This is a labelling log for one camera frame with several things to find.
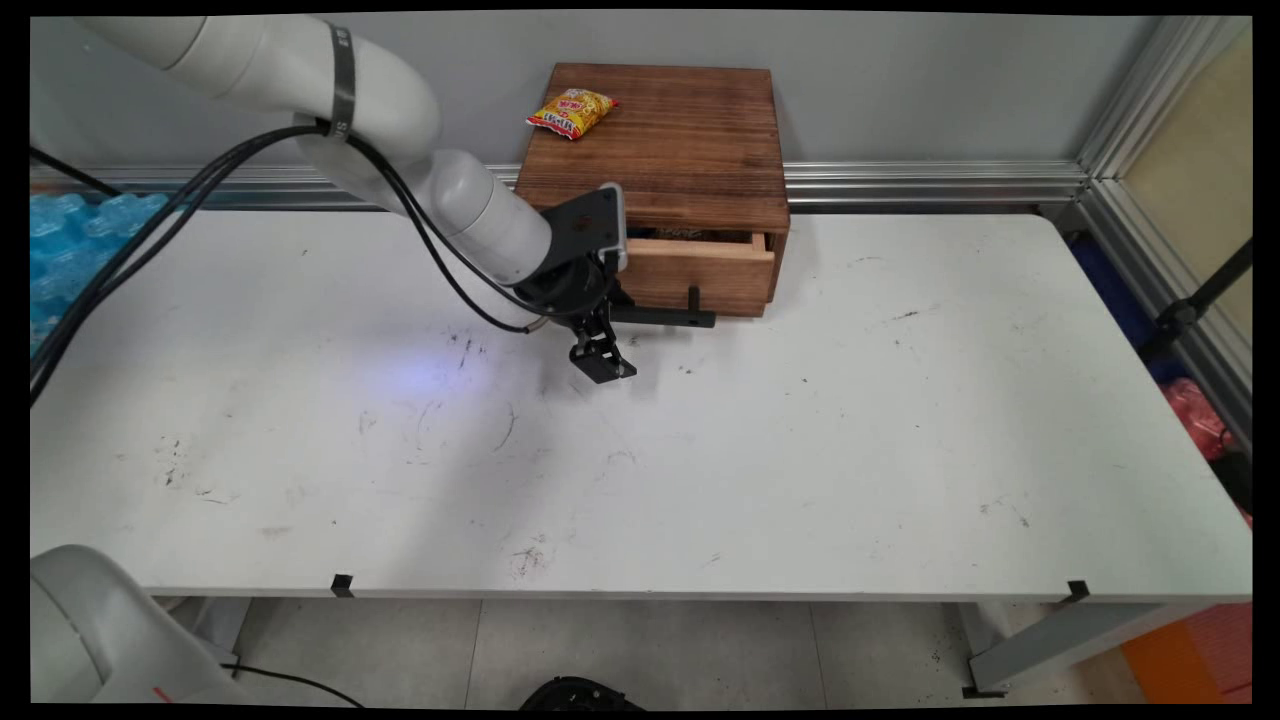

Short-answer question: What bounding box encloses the long aluminium back rail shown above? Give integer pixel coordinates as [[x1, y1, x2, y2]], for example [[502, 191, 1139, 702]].
[[30, 160, 1091, 213]]

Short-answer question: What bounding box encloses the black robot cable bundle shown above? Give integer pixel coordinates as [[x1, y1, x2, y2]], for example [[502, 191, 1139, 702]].
[[30, 120, 546, 406]]

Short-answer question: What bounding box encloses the wooden drawer with black handle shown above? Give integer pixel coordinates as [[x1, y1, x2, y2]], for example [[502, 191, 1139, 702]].
[[612, 228, 778, 331]]

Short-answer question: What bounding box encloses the dark blue fabric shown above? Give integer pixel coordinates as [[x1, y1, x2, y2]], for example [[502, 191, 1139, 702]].
[[1065, 232, 1186, 386]]

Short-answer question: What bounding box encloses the blue bubble wrap sheet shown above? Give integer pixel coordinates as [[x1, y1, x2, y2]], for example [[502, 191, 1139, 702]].
[[30, 192, 173, 353]]

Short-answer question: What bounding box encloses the black strap on arm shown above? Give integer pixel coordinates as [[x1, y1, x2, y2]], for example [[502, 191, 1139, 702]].
[[325, 22, 359, 141]]

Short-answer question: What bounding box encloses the aluminium corner post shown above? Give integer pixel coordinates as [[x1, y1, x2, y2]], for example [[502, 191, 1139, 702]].
[[1075, 15, 1251, 183]]

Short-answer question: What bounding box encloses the red plastic bag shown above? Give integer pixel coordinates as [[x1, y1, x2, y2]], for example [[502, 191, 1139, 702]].
[[1160, 378, 1237, 461]]

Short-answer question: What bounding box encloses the yellow snack packet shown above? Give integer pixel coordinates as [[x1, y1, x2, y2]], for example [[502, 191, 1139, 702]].
[[526, 88, 621, 141]]

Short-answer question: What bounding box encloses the round black floor object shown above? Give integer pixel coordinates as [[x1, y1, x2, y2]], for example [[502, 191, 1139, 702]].
[[520, 676, 646, 711]]

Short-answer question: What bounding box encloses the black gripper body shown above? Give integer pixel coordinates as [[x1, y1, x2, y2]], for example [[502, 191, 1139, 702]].
[[518, 255, 617, 322]]

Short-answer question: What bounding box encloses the black tripod pole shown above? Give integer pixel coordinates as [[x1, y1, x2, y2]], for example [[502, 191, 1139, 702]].
[[1138, 238, 1253, 363]]

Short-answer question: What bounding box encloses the orange floor board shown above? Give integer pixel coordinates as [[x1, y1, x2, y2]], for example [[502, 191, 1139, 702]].
[[1120, 603, 1253, 706]]

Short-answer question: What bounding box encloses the thin black floor cable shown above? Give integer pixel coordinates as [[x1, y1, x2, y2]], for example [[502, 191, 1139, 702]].
[[220, 662, 366, 707]]

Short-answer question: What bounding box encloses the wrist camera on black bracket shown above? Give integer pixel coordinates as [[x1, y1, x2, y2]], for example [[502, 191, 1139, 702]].
[[540, 183, 629, 283]]

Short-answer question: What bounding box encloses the grey table leg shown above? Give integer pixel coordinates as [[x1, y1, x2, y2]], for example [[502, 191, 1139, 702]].
[[960, 600, 1216, 699], [150, 597, 251, 681]]

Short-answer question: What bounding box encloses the dark wooden cabinet box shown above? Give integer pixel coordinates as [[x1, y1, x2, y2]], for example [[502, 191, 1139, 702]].
[[510, 63, 792, 301]]

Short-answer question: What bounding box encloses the aluminium side rail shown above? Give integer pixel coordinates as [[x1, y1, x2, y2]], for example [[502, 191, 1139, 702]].
[[1040, 180, 1253, 451]]

